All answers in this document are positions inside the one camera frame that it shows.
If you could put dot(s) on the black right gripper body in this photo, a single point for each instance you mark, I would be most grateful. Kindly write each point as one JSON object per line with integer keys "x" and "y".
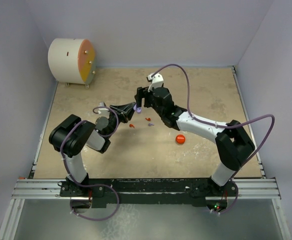
{"x": 154, "y": 107}

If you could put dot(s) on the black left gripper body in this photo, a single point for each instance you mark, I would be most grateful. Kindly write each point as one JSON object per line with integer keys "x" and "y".
{"x": 112, "y": 119}

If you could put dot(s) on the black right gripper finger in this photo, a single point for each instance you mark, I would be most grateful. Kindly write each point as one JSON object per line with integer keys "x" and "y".
{"x": 147, "y": 99}
{"x": 139, "y": 96}

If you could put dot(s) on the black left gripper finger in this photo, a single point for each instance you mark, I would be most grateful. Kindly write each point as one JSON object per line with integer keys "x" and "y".
{"x": 127, "y": 115}
{"x": 124, "y": 108}

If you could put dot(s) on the purple earbud charging case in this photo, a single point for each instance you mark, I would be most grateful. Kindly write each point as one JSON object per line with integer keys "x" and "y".
{"x": 137, "y": 109}

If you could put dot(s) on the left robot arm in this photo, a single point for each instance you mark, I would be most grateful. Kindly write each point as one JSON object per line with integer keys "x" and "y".
{"x": 73, "y": 134}

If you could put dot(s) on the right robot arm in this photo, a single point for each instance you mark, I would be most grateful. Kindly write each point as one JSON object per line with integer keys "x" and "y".
{"x": 233, "y": 143}

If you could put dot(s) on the orange earbud charging case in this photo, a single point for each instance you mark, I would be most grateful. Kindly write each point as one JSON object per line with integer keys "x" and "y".
{"x": 180, "y": 139}

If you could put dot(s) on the round tricolour drawer cabinet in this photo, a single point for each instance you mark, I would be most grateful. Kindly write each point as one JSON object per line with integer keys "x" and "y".
{"x": 72, "y": 61}

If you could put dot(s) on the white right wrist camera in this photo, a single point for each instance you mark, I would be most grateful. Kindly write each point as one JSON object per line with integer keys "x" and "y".
{"x": 155, "y": 81}

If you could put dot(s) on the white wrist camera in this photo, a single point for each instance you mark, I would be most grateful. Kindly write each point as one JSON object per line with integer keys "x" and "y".
{"x": 102, "y": 108}
{"x": 155, "y": 81}

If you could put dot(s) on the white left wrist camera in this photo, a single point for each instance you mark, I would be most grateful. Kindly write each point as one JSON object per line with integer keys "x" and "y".
{"x": 102, "y": 108}

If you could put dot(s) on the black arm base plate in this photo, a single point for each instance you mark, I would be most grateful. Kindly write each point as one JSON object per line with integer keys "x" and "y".
{"x": 197, "y": 192}

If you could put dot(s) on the aluminium rail frame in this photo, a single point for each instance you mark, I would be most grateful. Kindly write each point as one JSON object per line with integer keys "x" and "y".
{"x": 35, "y": 189}

